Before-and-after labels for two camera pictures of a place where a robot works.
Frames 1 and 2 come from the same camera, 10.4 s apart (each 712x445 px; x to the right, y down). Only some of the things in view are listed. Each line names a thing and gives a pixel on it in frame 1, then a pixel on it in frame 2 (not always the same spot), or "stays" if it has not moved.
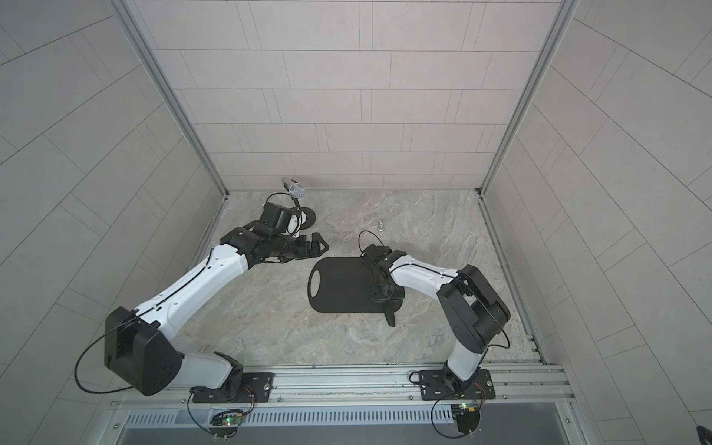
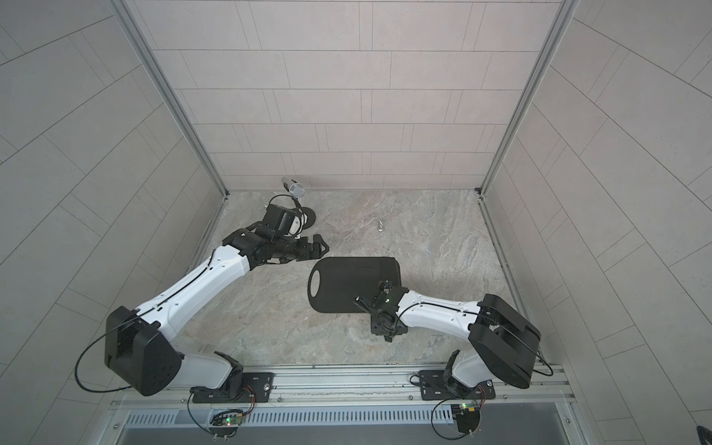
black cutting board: (346, 286) stays
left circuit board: (226, 423) stays
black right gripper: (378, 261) to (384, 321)
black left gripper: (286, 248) stays
